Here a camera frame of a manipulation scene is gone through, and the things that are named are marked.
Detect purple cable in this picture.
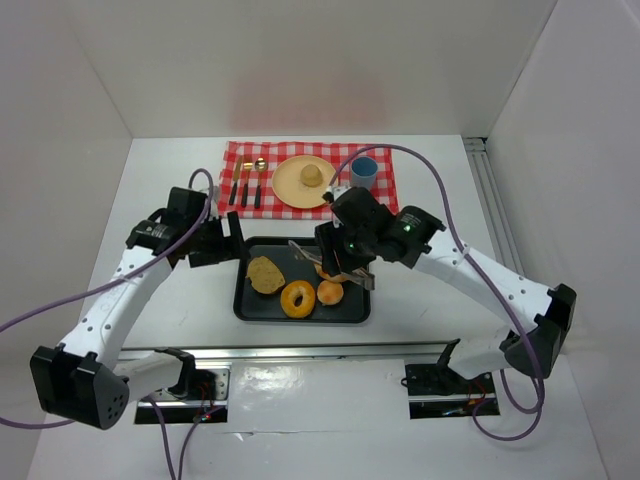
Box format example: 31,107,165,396
324,143,546,442
0,168,216,480

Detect aluminium front rail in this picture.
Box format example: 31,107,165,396
119,341,461,362

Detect small round orange bun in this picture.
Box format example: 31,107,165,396
316,280,344,306

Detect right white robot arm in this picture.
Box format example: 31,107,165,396
315,187,577,380

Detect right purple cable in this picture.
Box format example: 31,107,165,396
324,143,546,442

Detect blue cup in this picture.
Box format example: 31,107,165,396
350,156,378,190

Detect flat brown speckled bread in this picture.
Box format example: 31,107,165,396
246,256,286,295

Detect orange ring donut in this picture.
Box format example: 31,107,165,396
280,280,316,319

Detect gold knife black handle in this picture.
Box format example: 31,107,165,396
229,156,244,206

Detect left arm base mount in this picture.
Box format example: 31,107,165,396
150,361,231,425

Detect yellow plate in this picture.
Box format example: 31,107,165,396
271,155,336,209

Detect silver metal tongs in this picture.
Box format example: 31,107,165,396
288,240,375,291

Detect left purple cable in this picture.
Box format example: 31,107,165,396
0,168,216,480

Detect gold fork black handle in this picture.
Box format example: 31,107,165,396
241,156,254,208

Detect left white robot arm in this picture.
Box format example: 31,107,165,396
30,187,248,430

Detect large swirled orange bun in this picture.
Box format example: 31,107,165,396
314,264,346,283

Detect gold spoon black handle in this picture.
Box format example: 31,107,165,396
254,157,268,209

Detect small round tan muffin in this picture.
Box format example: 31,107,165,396
300,164,323,188

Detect red checkered cloth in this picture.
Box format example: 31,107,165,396
221,140,401,222

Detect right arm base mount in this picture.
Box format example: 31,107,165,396
400,363,500,420

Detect black tray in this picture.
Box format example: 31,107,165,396
233,236,371,324

